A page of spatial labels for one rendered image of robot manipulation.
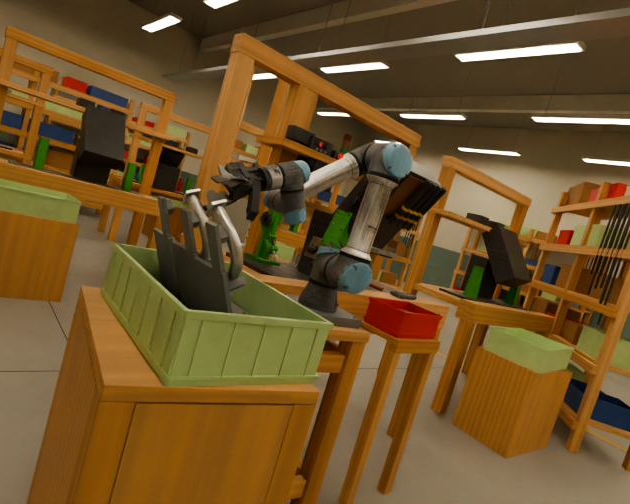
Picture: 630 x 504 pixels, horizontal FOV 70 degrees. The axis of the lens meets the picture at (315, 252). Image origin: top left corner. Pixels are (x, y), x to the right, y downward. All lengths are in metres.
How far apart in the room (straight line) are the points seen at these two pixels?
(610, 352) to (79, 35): 11.23
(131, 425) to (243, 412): 0.25
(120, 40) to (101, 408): 11.52
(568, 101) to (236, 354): 9.23
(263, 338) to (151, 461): 0.35
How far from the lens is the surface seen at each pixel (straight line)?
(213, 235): 1.05
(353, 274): 1.52
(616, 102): 9.59
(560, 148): 11.98
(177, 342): 1.00
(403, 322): 2.03
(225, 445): 1.16
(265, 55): 2.44
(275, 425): 1.19
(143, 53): 12.40
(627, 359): 4.39
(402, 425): 2.38
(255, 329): 1.06
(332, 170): 1.61
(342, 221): 2.39
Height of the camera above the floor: 1.23
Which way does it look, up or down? 5 degrees down
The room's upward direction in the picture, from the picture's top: 16 degrees clockwise
